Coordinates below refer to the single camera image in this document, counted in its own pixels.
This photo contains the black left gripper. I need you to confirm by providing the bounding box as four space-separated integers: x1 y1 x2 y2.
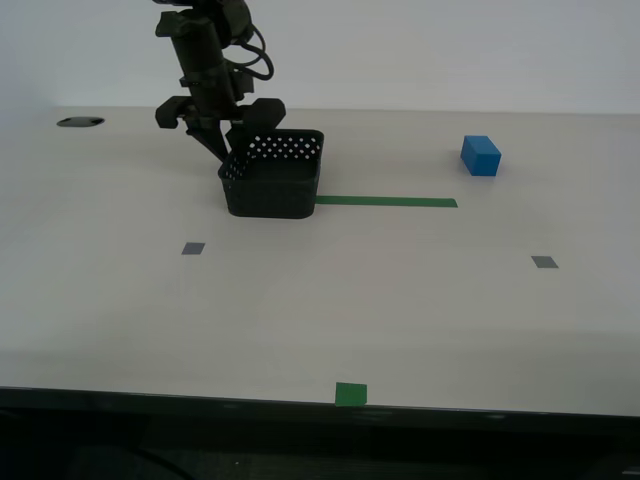
155 87 287 164

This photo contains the black perforated plastic basket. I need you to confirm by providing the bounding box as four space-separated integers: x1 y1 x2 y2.
217 128 326 220

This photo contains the blue rectangular block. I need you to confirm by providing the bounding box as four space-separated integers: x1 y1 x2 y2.
460 134 503 178

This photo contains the long green tape strip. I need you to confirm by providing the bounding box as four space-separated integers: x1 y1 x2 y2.
314 195 459 209

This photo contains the green tape square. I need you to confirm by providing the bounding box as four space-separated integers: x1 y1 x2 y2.
334 382 368 407

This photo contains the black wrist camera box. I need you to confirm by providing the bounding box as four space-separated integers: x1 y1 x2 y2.
231 72 257 99

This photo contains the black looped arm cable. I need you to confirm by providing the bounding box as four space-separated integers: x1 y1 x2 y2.
227 22 276 81

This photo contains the black cable grommet hole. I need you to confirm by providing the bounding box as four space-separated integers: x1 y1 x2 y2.
56 116 106 129

